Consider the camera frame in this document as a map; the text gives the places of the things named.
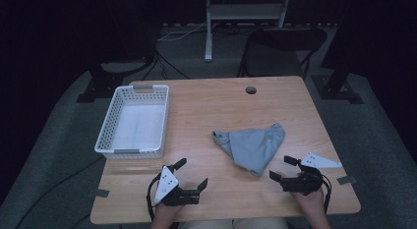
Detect white floor cable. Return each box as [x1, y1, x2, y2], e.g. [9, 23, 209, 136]
[156, 22, 211, 42]

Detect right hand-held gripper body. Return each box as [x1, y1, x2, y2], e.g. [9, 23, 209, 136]
[280, 152, 343, 196]

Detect black stand base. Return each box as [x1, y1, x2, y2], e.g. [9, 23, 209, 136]
[310, 0, 366, 105]
[76, 51, 155, 104]

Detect white perforated plastic basket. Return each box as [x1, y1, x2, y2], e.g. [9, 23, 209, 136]
[93, 84, 170, 160]

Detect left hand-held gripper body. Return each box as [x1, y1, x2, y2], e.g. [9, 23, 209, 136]
[153, 165, 201, 206]

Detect person's left hand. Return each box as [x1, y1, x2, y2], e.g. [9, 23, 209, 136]
[152, 202, 185, 223]

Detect left hand-held gripper black cable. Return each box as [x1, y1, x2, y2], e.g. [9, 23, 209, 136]
[146, 174, 165, 221]

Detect black folding chair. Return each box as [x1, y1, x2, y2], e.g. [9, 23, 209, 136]
[237, 27, 328, 81]

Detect hand-held gripper black cable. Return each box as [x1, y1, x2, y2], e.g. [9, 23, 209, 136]
[321, 174, 332, 214]
[146, 174, 165, 221]

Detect right hand-held gripper black cable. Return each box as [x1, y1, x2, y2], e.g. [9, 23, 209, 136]
[321, 174, 332, 214]

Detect long black floor cable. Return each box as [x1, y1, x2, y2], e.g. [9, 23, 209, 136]
[14, 155, 106, 229]

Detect grey tape strip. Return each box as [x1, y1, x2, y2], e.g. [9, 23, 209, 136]
[88, 188, 110, 199]
[336, 175, 358, 186]

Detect grey-blue printed t-shirt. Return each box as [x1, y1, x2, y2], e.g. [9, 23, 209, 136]
[211, 122, 286, 178]

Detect person's right hand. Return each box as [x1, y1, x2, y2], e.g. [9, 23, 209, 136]
[290, 189, 327, 219]

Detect white metal stand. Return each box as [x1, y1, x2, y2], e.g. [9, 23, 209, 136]
[204, 0, 291, 62]

